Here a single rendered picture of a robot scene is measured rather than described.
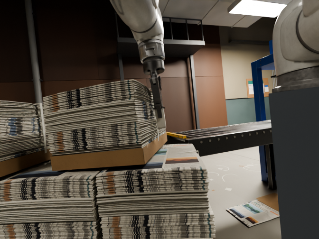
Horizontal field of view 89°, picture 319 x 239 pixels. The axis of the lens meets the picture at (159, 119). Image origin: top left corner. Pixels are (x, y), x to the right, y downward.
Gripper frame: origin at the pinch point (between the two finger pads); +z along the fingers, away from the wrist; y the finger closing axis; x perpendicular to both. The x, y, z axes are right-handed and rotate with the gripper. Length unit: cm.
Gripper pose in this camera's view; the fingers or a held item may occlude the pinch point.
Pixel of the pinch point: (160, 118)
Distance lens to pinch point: 57.5
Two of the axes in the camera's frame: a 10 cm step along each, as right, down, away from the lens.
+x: 9.9, -1.3, -1.0
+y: -0.9, 0.2, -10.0
